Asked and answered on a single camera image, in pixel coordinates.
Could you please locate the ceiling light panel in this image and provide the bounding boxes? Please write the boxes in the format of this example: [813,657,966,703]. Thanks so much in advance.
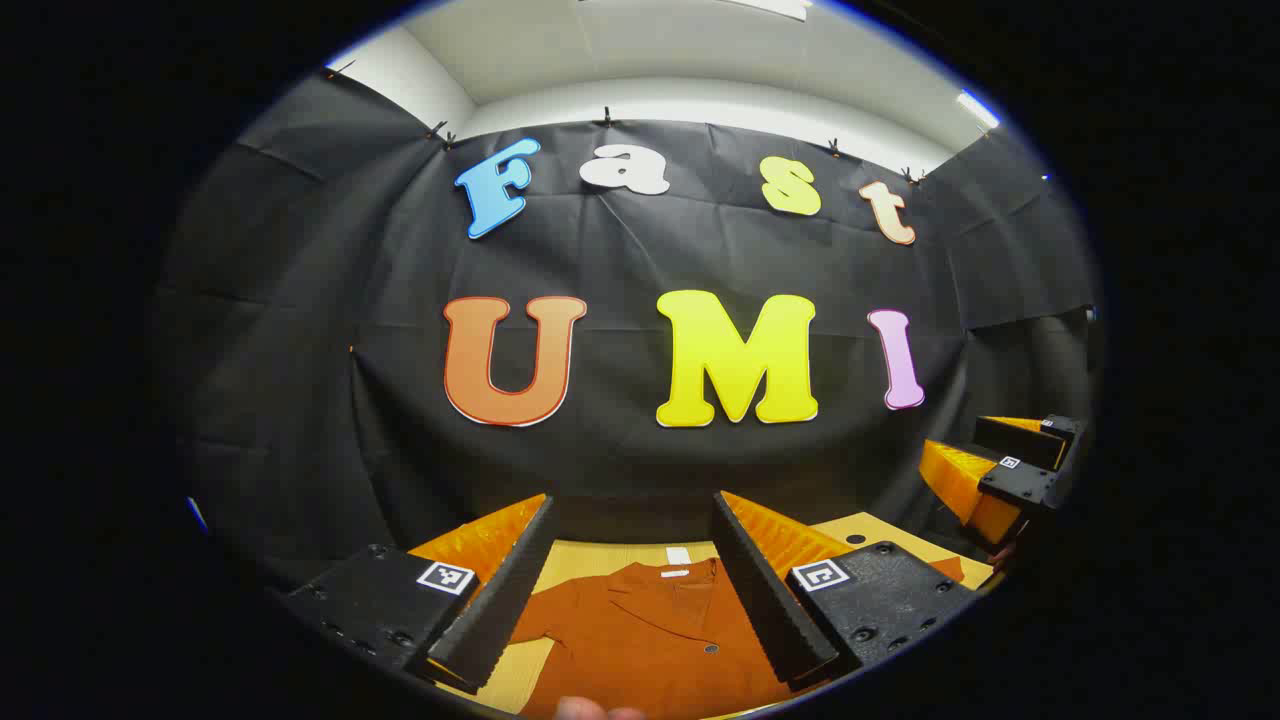
[955,90,1001,131]
[715,0,813,23]

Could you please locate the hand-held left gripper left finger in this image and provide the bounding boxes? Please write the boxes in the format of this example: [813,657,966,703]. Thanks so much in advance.
[285,493,557,693]

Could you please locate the black backdrop cloth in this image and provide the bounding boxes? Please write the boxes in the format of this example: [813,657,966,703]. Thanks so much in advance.
[150,70,1101,601]

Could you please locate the rust orange shirt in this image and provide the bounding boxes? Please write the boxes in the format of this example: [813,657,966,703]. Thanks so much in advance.
[510,558,966,720]

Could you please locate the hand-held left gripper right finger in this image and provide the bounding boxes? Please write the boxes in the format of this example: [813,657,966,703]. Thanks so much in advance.
[711,490,979,693]

